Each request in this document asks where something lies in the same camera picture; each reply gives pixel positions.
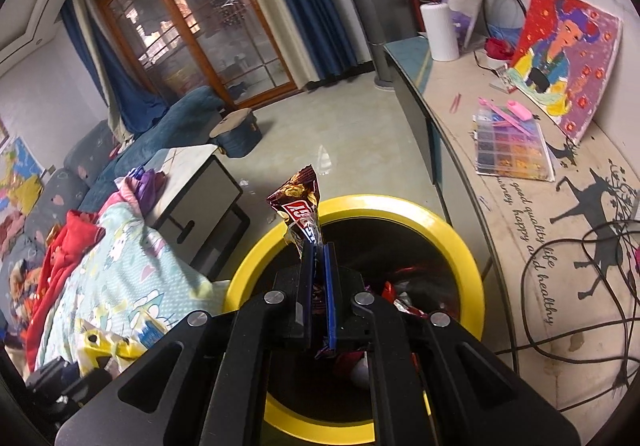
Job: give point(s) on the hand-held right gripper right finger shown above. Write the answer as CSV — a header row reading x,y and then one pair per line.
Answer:
x,y
328,286

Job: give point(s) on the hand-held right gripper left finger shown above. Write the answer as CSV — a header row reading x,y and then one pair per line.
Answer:
x,y
305,296

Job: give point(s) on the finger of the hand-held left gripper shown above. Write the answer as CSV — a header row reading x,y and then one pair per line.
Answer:
x,y
95,378
50,368

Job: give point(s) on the yellow blue snack packet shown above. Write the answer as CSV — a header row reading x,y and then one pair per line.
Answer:
x,y
115,346

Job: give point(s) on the brown snack packet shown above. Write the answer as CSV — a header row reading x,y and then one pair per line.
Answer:
x,y
295,206

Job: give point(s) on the yellow rimmed trash bin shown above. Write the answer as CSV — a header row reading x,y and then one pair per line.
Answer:
x,y
400,208

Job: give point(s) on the colourful patterned cloth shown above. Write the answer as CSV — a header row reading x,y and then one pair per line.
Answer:
x,y
20,286

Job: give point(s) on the cartoon cat printed blanket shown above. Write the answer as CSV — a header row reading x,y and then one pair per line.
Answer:
x,y
150,266

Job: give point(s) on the red blanket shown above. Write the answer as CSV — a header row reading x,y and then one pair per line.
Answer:
x,y
75,236

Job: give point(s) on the pink clothes pile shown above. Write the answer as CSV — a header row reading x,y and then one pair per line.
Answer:
x,y
12,228

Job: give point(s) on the round blue stool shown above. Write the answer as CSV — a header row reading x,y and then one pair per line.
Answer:
x,y
240,136

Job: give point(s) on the white topped coffee table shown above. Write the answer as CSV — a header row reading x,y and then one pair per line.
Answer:
x,y
185,166

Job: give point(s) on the television cabinet with printed mat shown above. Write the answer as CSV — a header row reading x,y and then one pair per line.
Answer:
x,y
500,236

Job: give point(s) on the pink purple clothes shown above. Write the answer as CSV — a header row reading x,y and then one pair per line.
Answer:
x,y
147,186

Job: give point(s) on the country map poster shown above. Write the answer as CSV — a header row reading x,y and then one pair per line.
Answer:
x,y
22,176

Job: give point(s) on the blue sofa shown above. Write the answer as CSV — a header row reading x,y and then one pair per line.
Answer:
x,y
190,111

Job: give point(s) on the pink tweezers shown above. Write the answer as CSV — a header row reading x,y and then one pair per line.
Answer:
x,y
455,102

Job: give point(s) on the clear bead organiser box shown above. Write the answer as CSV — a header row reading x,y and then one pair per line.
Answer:
x,y
515,151

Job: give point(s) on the pink bead tray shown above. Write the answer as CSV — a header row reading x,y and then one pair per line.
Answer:
x,y
520,110

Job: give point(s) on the blue curtain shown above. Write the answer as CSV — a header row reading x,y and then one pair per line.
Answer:
x,y
130,96
300,1

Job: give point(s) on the white cylinder vase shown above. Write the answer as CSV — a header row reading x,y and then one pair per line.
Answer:
x,y
440,33

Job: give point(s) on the grey tower air conditioner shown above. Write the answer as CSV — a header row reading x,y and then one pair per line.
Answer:
x,y
370,1

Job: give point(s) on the wooden sliding glass door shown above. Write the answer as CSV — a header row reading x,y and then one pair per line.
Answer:
x,y
200,26

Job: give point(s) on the white canvas board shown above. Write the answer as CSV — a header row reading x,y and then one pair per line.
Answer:
x,y
470,6

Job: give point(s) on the colourful portrait painting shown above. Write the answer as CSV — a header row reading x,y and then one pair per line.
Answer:
x,y
565,66

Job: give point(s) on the beige curtain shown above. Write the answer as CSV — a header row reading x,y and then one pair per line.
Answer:
x,y
95,36

